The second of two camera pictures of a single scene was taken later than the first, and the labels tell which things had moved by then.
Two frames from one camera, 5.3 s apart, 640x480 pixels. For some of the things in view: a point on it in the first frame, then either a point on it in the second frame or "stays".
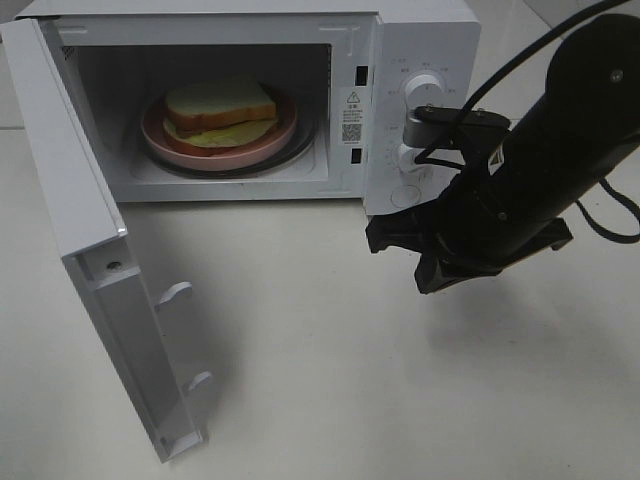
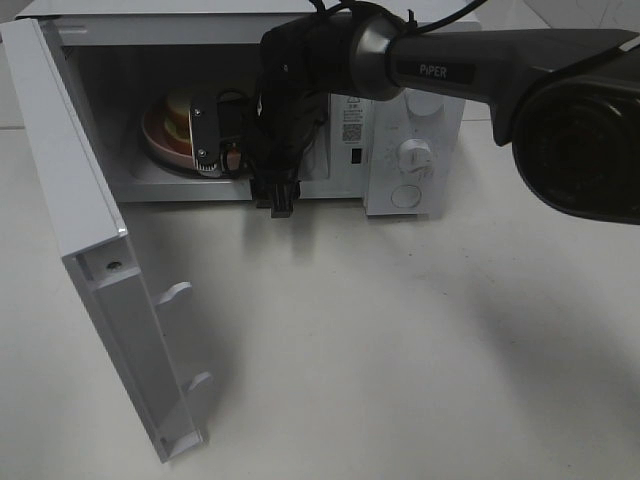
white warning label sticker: (352, 116) stays
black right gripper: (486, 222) to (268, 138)
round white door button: (405, 196) stays
